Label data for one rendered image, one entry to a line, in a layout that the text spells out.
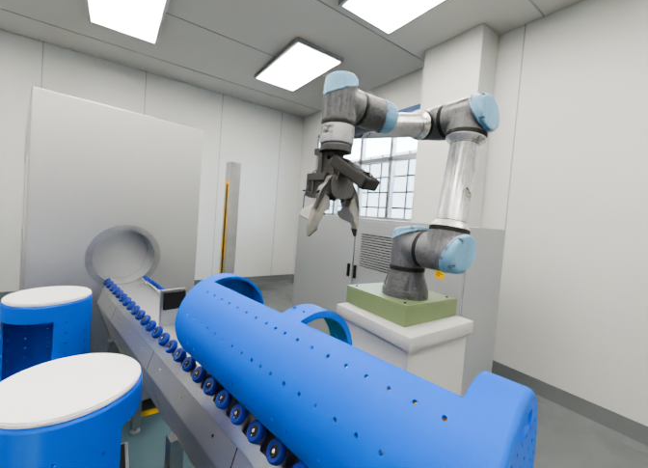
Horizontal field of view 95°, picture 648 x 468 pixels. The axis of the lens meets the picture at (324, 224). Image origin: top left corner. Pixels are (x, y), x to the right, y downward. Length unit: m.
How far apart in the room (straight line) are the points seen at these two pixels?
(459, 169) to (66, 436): 1.09
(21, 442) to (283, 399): 0.48
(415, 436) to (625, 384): 2.89
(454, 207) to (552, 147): 2.48
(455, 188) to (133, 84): 5.20
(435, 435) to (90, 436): 0.67
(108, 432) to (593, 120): 3.41
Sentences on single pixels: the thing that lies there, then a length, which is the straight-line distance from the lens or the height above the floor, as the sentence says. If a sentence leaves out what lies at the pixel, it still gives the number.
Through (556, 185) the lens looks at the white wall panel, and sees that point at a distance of 3.28.
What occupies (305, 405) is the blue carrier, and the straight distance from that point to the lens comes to 0.60.
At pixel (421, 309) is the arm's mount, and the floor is 1.20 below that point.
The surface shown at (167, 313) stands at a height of 0.98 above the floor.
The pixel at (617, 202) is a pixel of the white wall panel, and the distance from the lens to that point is 3.18.
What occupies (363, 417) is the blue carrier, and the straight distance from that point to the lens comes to 0.53.
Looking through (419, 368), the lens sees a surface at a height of 1.05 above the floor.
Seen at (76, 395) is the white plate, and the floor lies 1.04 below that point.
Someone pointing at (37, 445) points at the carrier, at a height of 1.00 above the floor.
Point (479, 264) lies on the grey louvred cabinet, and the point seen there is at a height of 1.20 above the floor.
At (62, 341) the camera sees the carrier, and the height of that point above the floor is 0.88.
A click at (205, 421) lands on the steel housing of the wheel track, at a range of 1.00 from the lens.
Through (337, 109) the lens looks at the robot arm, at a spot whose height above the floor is 1.68.
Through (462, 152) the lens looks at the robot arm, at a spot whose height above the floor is 1.67.
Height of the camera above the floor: 1.46
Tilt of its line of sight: 2 degrees down
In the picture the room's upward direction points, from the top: 4 degrees clockwise
